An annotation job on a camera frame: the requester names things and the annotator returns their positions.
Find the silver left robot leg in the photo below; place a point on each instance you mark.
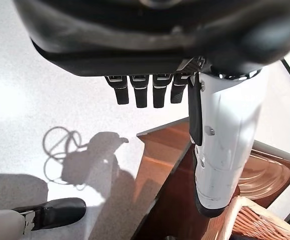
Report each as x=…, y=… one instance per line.
x=55, y=212

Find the wicker laundry basket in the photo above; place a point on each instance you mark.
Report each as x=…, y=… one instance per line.
x=255, y=220

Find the brown translucent stool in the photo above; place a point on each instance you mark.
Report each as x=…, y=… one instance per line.
x=165, y=175

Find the black and white left hand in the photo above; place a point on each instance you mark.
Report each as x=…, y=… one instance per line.
x=135, y=37

